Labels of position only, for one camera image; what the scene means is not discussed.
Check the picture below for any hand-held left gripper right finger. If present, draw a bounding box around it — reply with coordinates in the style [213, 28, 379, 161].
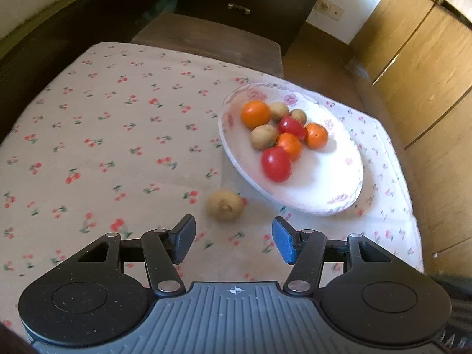
[272, 217, 396, 296]

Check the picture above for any red tomato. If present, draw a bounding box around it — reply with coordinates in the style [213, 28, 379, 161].
[278, 115, 308, 140]
[261, 146, 293, 183]

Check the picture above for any brown chair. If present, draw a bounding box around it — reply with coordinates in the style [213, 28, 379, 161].
[132, 12, 284, 79]

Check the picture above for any white wall socket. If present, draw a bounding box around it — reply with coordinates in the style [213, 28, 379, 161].
[316, 0, 346, 22]

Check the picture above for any teal cloth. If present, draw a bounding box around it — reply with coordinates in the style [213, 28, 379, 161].
[157, 0, 181, 17]

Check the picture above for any white floral plate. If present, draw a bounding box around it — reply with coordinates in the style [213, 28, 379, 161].
[218, 82, 364, 217]

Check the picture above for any cherry print tablecloth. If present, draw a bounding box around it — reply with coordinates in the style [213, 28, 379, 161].
[0, 42, 425, 330]

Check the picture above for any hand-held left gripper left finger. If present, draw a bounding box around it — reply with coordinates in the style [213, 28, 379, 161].
[77, 214, 197, 298]

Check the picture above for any light wooden wardrobe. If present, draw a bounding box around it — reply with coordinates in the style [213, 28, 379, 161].
[348, 0, 472, 262]

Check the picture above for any orange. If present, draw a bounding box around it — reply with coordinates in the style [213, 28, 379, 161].
[276, 132, 303, 162]
[305, 123, 329, 149]
[241, 100, 271, 129]

